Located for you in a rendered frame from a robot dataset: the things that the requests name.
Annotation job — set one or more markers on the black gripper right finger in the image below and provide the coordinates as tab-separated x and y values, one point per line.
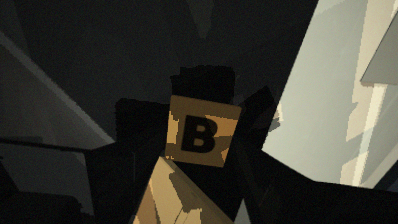
275	193

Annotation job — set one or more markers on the brown tile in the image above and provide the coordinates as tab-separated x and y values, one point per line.
200	131

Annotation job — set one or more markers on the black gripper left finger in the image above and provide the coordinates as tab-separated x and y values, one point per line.
107	181

